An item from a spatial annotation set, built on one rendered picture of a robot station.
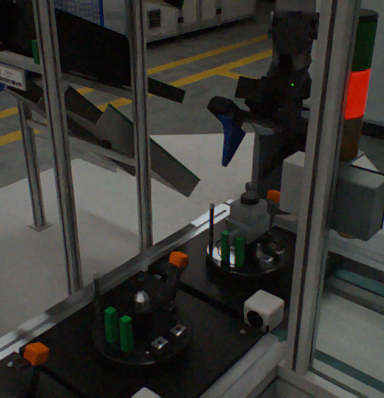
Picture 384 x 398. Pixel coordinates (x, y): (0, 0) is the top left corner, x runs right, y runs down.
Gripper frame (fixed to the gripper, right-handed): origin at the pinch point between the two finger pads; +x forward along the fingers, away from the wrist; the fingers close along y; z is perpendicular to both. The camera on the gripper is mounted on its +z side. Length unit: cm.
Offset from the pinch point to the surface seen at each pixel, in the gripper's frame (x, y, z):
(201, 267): 19.2, -4.5, -8.7
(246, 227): 10.4, 1.7, -5.8
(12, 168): 11, -245, -168
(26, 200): 22, -64, -23
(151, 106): -80, -258, -273
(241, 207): 8.0, 0.2, -4.3
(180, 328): 27.8, 5.2, 6.5
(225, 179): -4, -34, -53
